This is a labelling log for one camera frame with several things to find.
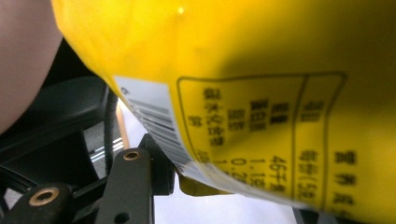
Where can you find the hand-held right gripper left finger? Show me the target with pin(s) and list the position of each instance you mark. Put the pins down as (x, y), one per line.
(162, 177)

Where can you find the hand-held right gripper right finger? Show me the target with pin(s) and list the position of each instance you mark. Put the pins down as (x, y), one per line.
(306, 217)

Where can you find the yellow refill pouch green cap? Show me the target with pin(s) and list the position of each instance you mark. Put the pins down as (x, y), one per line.
(249, 46)

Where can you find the silver floor rail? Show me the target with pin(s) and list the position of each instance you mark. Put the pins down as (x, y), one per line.
(102, 152)

